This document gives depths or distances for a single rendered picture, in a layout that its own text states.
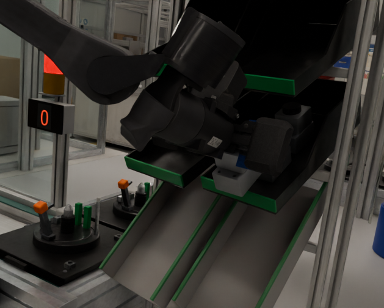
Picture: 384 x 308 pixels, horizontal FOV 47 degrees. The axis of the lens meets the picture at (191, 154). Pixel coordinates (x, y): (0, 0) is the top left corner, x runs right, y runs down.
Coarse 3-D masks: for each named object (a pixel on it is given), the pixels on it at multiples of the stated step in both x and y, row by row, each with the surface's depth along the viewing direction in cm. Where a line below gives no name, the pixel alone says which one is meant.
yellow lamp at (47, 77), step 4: (44, 72) 107; (44, 76) 107; (48, 76) 106; (52, 76) 106; (56, 76) 106; (60, 76) 107; (64, 76) 108; (44, 80) 107; (48, 80) 106; (52, 80) 106; (56, 80) 106; (60, 80) 107; (64, 80) 108; (44, 84) 107; (48, 84) 106; (52, 84) 106; (56, 84) 107; (60, 84) 107; (64, 84) 109; (44, 88) 107; (48, 88) 106; (52, 88) 106; (56, 88) 107; (60, 88) 107; (64, 88) 109; (44, 92) 107; (48, 92) 107; (52, 92) 107; (56, 92) 107; (60, 92) 108
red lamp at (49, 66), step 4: (44, 60) 106; (48, 60) 105; (44, 64) 106; (48, 64) 105; (52, 64) 105; (44, 68) 107; (48, 68) 106; (52, 68) 105; (56, 68) 106; (48, 72) 106; (52, 72) 106; (56, 72) 106; (60, 72) 106
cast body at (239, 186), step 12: (228, 156) 57; (216, 168) 60; (228, 168) 58; (240, 168) 57; (216, 180) 59; (228, 180) 58; (240, 180) 57; (252, 180) 59; (228, 192) 59; (240, 192) 58
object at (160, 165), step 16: (240, 96) 89; (256, 96) 78; (240, 112) 75; (128, 160) 74; (144, 160) 77; (160, 160) 76; (176, 160) 75; (192, 160) 74; (208, 160) 71; (160, 176) 70; (176, 176) 67; (192, 176) 69
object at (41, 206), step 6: (36, 204) 87; (42, 204) 87; (48, 204) 89; (36, 210) 87; (42, 210) 87; (42, 216) 88; (42, 222) 89; (48, 222) 89; (48, 228) 90; (48, 234) 90
